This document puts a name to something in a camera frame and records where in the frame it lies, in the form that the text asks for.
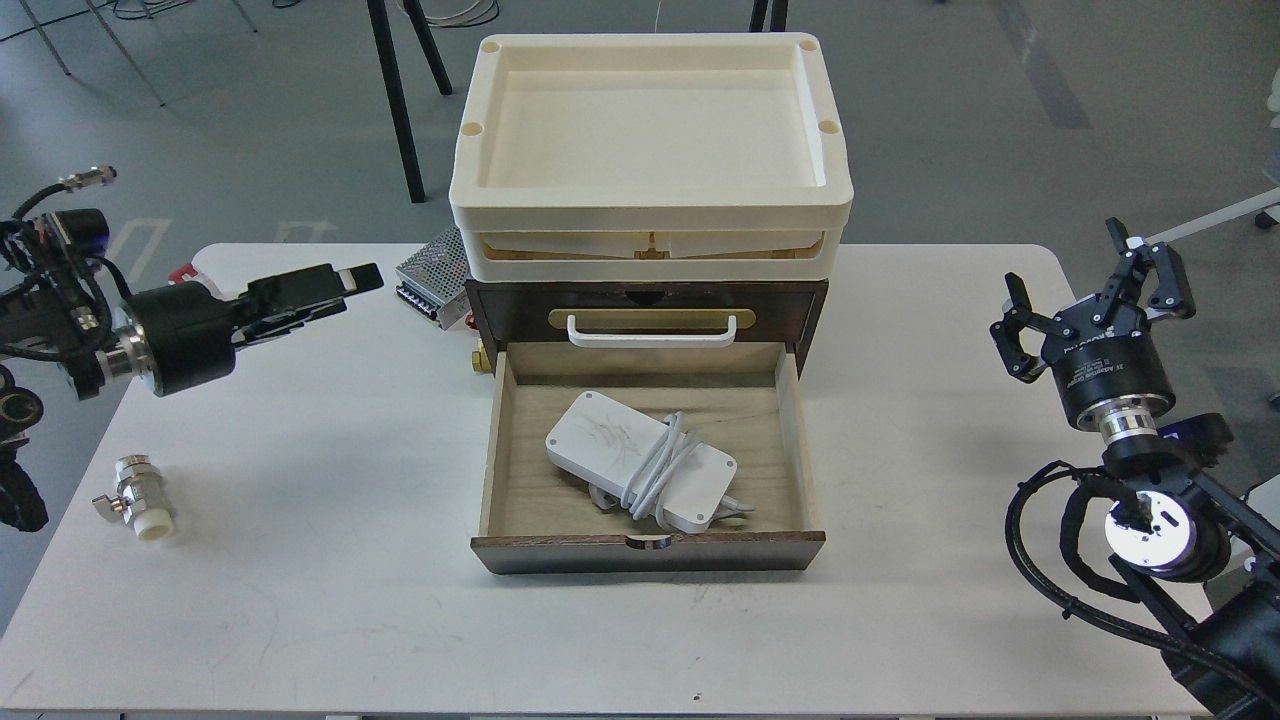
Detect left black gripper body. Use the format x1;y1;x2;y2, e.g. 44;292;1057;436
125;282;260;397

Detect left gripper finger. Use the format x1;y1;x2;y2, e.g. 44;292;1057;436
239;263;384;322

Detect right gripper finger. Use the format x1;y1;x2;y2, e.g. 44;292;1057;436
1094;217;1197;323
989;272;1065;386

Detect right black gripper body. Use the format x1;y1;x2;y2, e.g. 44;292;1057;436
1042;296;1176;430

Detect white charger with cable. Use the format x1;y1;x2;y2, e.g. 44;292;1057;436
547;391;754;534

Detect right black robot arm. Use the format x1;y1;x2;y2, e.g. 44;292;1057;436
989;218;1279;719

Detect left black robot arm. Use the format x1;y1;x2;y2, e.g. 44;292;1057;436
1;167;383;398

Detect brass fitting beside cabinet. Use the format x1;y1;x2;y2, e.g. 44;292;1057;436
471;340;495;375

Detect dark wooden cabinet body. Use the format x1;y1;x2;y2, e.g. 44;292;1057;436
466;279;829;363

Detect red white small block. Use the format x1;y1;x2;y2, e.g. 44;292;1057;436
166;263;207;284

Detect metal mesh power supply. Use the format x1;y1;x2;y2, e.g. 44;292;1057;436
396;225;471;331

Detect metal valve white cap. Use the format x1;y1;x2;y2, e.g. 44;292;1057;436
92;454;175;542

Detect black table leg left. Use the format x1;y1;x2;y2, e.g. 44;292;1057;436
365;0;453;204

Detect black table leg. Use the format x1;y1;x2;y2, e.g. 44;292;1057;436
365;0;453;204
748;0;790;33

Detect grey chair legs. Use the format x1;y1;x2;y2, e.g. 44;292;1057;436
3;1;262;109

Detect open wooden drawer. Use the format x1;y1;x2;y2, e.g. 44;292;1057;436
471;343;826;574

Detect black table leg right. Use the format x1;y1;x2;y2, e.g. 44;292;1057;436
748;0;790;33

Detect white drawer handle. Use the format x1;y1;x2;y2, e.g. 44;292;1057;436
566;314;739;348

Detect white cable on floor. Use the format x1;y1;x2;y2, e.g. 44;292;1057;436
396;0;500;29

